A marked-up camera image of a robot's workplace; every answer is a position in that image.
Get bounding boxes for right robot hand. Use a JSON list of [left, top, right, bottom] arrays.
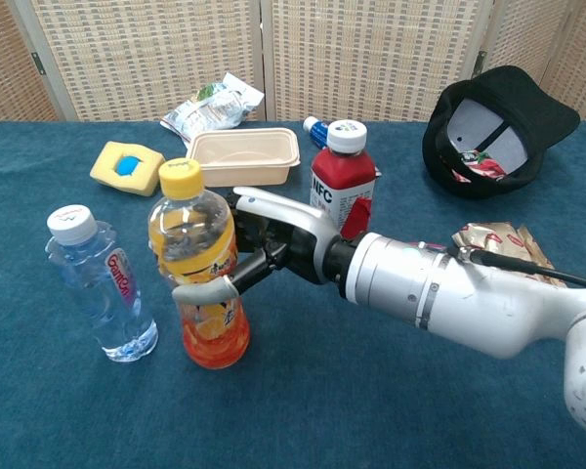
[[171, 187, 342, 305]]

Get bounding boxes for red NFC juice bottle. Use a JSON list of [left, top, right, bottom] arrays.
[[310, 119, 382, 241]]

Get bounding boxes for orange drink bottle yellow cap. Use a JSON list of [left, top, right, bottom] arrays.
[[147, 157, 251, 370]]

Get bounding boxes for beige plastic food container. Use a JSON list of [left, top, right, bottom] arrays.
[[184, 127, 302, 189]]

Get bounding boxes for small blue bottle white cap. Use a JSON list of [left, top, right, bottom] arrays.
[[302, 115, 334, 148]]

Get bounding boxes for crumpled white green snack bag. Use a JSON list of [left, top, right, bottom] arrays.
[[159, 71, 266, 148]]

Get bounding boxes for teal tablecloth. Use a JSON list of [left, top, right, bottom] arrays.
[[0, 119, 586, 469]]

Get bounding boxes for gold foil wrapper red logos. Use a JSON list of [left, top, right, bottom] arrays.
[[451, 222, 559, 287]]

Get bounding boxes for woven folding screen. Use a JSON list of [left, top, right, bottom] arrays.
[[0, 0, 586, 126]]

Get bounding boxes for clear water bottle white cap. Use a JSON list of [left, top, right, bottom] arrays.
[[44, 204, 159, 363]]

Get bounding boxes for red snack packet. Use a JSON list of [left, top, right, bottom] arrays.
[[451, 150, 509, 185]]

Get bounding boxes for yellow foam block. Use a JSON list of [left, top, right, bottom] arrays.
[[89, 141, 168, 198]]

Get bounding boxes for black baseball cap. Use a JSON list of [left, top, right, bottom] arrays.
[[421, 64, 581, 200]]

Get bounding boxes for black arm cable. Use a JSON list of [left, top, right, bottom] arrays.
[[456, 246, 586, 295]]

